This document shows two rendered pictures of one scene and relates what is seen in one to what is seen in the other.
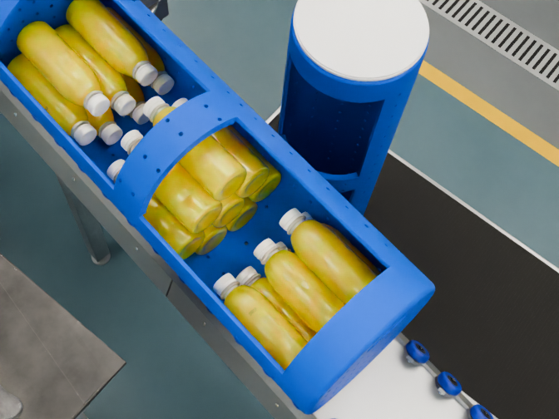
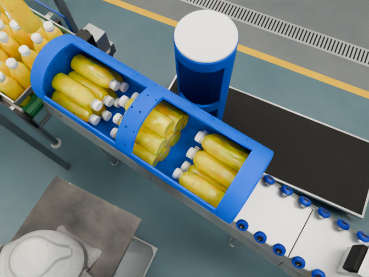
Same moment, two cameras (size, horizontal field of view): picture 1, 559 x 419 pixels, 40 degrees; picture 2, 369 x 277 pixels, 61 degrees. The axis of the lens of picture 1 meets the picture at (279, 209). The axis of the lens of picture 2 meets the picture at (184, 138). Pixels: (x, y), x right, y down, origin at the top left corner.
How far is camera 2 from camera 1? 18 cm
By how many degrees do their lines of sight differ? 5
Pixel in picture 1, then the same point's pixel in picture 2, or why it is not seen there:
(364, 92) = (215, 66)
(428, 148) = (241, 79)
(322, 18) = (187, 37)
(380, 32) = (215, 37)
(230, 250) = (174, 155)
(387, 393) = (260, 200)
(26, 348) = (95, 225)
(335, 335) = (236, 188)
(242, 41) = (150, 53)
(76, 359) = (119, 223)
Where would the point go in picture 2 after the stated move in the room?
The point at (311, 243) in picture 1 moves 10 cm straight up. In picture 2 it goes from (212, 145) to (213, 134)
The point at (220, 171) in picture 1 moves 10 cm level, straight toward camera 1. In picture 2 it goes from (162, 123) to (170, 151)
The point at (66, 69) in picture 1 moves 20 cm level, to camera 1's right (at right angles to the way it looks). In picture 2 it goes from (78, 93) to (133, 87)
